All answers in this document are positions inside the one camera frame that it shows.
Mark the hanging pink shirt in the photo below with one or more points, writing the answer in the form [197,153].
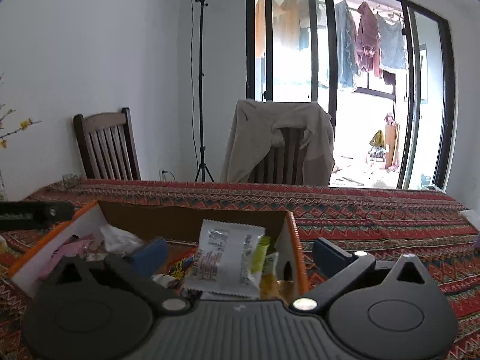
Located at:
[367,41]

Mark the dark wooden chair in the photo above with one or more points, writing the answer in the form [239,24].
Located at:
[106,145]

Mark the patterned red tablecloth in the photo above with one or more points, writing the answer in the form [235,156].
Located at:
[386,223]

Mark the yellow flower branches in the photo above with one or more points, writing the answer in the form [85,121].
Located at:
[7,132]

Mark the pink snack packet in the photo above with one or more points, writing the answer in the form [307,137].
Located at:
[74,246]

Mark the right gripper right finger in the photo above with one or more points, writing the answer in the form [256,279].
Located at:
[347,268]

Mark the purple tissue pack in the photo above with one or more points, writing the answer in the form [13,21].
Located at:
[473,218]

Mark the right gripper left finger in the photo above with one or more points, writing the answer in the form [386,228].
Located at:
[134,272]

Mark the hanging grey blue shirt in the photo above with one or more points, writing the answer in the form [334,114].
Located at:
[391,43]

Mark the green white snack packet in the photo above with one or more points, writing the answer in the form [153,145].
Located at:
[259,255]

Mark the studio light on stand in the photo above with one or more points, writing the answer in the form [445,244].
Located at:
[203,172]

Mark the chair with beige jacket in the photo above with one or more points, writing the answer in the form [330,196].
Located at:
[256,129]

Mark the white printed snack packet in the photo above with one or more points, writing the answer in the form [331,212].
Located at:
[226,261]

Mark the black framed sliding door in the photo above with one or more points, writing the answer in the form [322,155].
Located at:
[383,70]

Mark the hanging blue garment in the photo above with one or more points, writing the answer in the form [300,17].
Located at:
[347,66]

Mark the orange cardboard box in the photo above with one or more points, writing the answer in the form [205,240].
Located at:
[173,223]

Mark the red cartoon snack bag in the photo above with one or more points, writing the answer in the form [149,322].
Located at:
[180,268]

